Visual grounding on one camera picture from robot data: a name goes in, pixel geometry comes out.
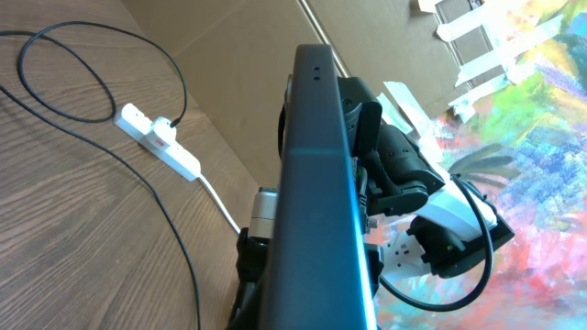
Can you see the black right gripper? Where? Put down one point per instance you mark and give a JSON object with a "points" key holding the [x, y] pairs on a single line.
{"points": [[304, 281]]}

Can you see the Samsung Galaxy smartphone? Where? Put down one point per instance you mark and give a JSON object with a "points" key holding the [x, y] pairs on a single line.
{"points": [[316, 191]]}

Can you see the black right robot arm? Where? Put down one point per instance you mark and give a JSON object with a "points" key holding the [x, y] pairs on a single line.
{"points": [[358, 206]]}

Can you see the white charger plug adapter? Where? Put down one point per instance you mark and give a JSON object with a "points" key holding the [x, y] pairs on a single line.
{"points": [[162, 134]]}

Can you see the white power strip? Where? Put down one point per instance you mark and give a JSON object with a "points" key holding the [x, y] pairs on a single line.
{"points": [[134, 123]]}

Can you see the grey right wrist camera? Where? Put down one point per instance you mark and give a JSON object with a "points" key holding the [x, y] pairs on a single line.
{"points": [[263, 213]]}

